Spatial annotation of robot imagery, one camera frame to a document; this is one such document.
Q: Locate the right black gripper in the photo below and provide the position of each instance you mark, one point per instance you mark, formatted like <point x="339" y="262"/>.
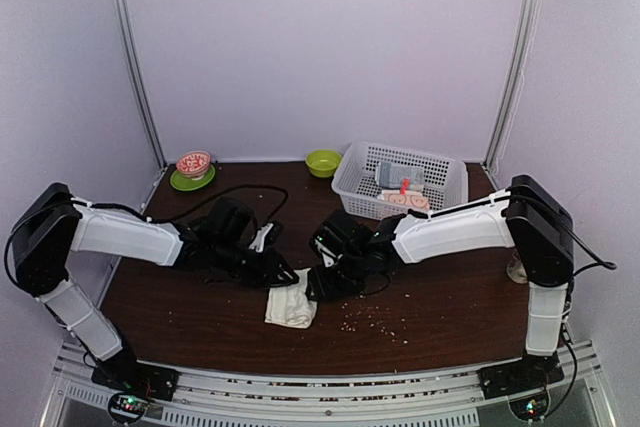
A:
<point x="323" y="287"/>

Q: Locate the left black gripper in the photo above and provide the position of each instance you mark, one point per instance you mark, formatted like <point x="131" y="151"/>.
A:
<point x="268" y="270"/>

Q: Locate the white plastic perforated basket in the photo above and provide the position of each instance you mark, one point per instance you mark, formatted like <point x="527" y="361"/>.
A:
<point x="446" y="180"/>

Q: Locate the white towel blue print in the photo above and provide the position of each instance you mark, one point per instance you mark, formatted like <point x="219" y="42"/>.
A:
<point x="289" y="306"/>

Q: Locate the orange bunny pattern towel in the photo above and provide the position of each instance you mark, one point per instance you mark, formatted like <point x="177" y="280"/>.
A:
<point x="411" y="199"/>

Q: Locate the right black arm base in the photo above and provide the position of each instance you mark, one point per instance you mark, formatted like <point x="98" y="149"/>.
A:
<point x="526" y="374"/>

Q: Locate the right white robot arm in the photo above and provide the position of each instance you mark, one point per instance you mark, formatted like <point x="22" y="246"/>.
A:
<point x="524" y="217"/>

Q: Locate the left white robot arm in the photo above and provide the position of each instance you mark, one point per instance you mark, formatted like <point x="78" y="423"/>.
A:
<point x="58" y="224"/>

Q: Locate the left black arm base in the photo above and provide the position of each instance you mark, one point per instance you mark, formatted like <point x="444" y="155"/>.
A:
<point x="123" y="372"/>

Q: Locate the green plate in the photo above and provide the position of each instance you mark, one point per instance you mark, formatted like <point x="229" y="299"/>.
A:
<point x="181" y="183"/>

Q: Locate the red patterned bowl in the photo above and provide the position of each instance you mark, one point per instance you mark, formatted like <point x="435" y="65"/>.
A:
<point x="194" y="165"/>

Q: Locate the small green bowl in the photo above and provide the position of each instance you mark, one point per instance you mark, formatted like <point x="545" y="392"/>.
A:
<point x="323" y="163"/>

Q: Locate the beige paper cup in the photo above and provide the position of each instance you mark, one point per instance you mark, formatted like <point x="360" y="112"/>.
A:
<point x="515" y="270"/>

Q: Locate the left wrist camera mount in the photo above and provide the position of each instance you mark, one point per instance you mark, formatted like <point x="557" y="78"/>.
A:
<point x="266" y="236"/>

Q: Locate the front aluminium rail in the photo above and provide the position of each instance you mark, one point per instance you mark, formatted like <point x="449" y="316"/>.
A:
<point x="442" y="397"/>

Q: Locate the left aluminium frame post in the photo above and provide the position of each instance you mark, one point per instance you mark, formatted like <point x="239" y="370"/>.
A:
<point x="134" y="71"/>

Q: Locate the aluminium frame post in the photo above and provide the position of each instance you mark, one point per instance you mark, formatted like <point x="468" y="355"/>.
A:
<point x="134" y="71"/>
<point x="511" y="90"/>

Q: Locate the right aluminium frame post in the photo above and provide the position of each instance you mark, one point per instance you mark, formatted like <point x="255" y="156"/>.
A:
<point x="511" y="90"/>

